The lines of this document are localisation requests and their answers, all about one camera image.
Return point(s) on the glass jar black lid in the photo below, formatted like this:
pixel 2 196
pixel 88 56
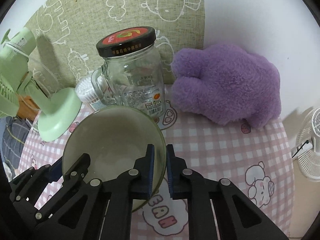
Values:
pixel 133 69

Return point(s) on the grey plaid pillow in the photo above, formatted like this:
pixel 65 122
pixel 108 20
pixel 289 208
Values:
pixel 14 131

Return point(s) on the purple plush toy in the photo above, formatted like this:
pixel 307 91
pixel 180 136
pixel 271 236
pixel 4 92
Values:
pixel 225 83

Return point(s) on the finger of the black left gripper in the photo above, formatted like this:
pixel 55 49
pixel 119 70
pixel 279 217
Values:
pixel 31 183
pixel 72 181

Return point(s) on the green patterned wall cloth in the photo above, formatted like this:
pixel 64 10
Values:
pixel 67 32

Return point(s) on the white standing fan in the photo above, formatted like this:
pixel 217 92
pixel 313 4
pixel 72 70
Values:
pixel 307 146

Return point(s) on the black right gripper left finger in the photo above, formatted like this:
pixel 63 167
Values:
pixel 133 184

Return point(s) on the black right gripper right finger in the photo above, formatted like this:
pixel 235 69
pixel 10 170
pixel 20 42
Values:
pixel 190 185

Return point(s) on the cotton swab container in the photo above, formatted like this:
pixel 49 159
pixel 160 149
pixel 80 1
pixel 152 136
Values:
pixel 86 93

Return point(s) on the floral ceramic bowl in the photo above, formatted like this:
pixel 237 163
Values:
pixel 114 138

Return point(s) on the glass mug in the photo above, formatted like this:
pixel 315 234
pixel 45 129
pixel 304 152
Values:
pixel 102 88

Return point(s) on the green desk fan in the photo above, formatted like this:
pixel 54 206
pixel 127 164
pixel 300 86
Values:
pixel 57 112

